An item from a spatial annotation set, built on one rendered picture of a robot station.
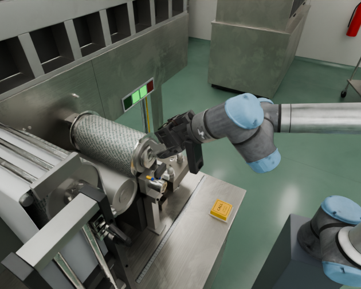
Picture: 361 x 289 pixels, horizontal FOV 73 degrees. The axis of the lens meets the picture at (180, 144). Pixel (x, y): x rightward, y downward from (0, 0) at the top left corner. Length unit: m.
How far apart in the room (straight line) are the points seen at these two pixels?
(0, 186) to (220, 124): 0.43
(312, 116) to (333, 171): 2.21
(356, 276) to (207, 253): 0.44
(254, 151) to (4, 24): 0.68
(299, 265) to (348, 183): 1.82
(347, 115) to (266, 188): 1.80
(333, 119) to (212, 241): 0.60
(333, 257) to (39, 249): 0.73
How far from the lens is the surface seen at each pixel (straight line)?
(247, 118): 0.50
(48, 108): 0.90
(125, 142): 0.75
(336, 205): 0.94
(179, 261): 0.96
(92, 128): 0.84
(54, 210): 0.60
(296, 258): 1.05
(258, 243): 2.08
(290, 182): 2.55
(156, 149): 0.71
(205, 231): 1.02
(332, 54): 5.19
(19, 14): 0.83
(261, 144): 0.56
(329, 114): 0.67
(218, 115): 0.53
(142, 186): 0.80
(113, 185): 0.74
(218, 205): 1.06
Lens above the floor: 1.78
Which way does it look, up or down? 41 degrees down
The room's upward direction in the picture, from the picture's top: straight up
